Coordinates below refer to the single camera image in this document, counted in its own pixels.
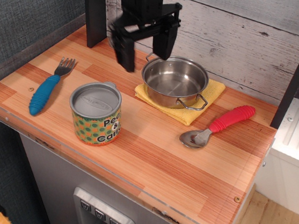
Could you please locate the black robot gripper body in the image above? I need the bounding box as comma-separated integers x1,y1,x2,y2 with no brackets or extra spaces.
111,0,183,44

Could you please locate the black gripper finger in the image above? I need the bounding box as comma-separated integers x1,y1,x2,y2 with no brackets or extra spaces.
152,29,178,60
113,36,135,73

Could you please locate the stainless steel pot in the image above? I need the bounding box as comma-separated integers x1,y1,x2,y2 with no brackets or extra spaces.
141,56,209,111

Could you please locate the folded yellow towel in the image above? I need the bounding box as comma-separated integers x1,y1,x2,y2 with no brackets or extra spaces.
135,80,226,126

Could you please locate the peas and carrots toy can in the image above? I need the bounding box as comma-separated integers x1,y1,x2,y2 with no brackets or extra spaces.
70,82,122,146

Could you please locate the grey toy fridge cabinet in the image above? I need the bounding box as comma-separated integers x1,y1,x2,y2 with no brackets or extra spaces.
8,132,217,224

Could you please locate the silver ice dispenser panel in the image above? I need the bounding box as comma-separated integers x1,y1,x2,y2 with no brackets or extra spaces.
74,187,135,224

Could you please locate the white toy sink unit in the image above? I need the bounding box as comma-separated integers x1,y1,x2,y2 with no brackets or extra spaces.
251,35,299,219

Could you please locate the dark left vertical post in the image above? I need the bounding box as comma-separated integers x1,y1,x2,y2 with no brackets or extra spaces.
85,0,107,48

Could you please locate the blue handled fork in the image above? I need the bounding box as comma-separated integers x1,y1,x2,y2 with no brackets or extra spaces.
28,57,76,115

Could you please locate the red handled spoon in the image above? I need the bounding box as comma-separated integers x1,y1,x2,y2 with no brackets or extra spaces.
179,105,256,149

